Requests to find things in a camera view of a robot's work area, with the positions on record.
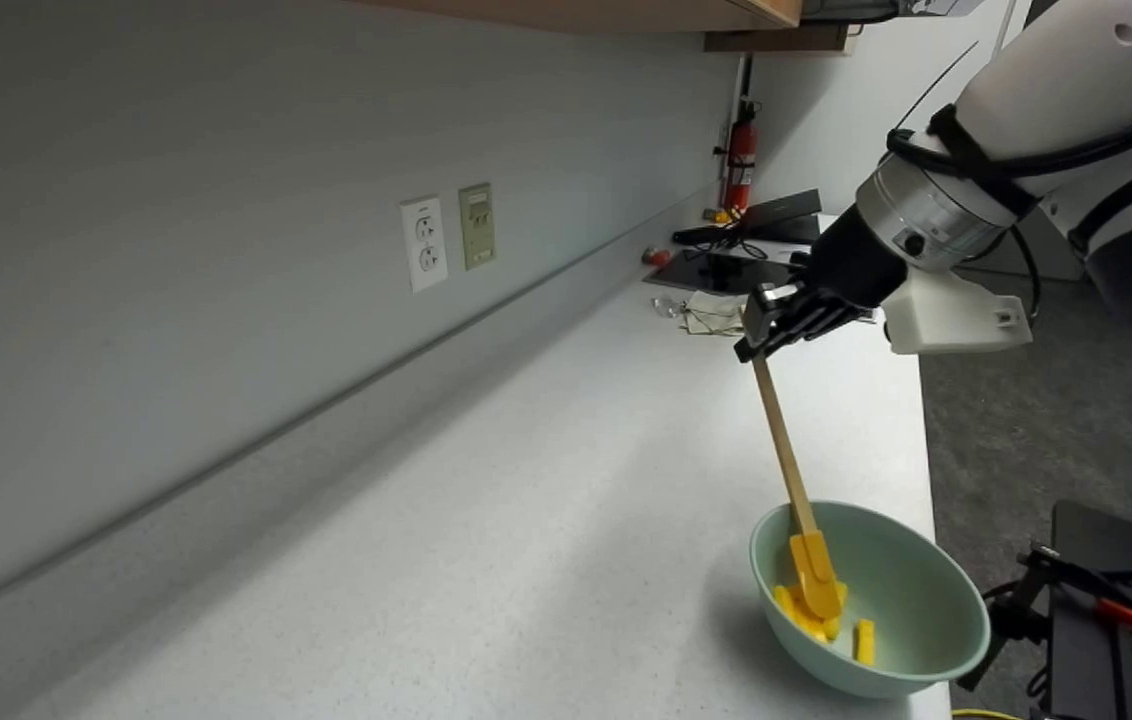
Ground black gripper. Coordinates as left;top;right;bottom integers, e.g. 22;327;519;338
733;209;907;366

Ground wooden handled yellow spatula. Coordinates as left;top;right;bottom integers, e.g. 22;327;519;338
753;360;845;629

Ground light green bowl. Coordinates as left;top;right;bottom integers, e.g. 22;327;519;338
750;501;991;700

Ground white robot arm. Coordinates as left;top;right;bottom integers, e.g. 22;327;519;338
738;0;1132;366

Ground beige folded cloth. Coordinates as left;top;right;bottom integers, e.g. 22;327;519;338
653;294;745;338

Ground red fire extinguisher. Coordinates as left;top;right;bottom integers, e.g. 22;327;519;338
716;55;758;230

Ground range hood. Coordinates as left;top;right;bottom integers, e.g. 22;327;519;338
702;0;998;55

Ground yellow food pieces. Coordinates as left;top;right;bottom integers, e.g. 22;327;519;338
769;586;882;668

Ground black perforated cart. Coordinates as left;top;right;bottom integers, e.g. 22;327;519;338
1048;504;1132;720

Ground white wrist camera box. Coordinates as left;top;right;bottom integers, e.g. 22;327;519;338
883;274;1031;355

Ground beige wall switch plate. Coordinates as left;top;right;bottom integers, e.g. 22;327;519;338
461;186;495;269

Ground white wall power outlet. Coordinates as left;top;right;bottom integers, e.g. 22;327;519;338
401;196;448;294

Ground orange handled tool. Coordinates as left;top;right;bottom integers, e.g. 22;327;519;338
1023;545;1132;629

